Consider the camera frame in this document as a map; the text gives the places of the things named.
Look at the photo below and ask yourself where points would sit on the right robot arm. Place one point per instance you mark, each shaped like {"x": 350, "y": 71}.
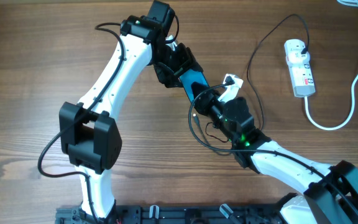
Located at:
{"x": 328, "y": 194}

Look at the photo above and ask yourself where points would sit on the white power strip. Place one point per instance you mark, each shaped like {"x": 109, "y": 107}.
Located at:
{"x": 301, "y": 76}

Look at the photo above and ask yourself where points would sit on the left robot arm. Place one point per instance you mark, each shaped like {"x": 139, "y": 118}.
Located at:
{"x": 89, "y": 134}

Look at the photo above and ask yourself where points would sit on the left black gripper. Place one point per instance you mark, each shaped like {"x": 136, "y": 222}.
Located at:
{"x": 173, "y": 66}

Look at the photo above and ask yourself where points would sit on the white USB charger plug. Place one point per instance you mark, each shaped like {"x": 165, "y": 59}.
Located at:
{"x": 295, "y": 58}

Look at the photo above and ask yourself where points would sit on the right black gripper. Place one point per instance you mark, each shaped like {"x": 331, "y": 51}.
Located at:
{"x": 202, "y": 101}

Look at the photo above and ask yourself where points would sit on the cyan screen smartphone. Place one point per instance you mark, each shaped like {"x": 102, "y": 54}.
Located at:
{"x": 193, "y": 83}

